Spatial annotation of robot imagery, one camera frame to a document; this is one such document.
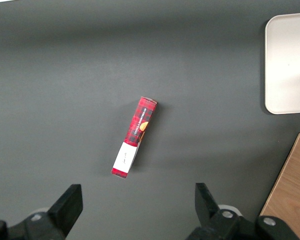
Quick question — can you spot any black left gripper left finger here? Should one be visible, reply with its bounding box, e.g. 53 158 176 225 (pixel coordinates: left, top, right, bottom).
0 184 84 240

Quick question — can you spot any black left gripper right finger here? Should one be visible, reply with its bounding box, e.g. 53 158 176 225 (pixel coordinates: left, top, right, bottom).
185 182 300 240

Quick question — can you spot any red tartan shortbread box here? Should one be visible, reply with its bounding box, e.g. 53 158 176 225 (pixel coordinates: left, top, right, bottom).
111 96 158 180

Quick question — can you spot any white plastic tray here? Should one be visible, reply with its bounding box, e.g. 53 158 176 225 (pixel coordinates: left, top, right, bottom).
264 11 300 115

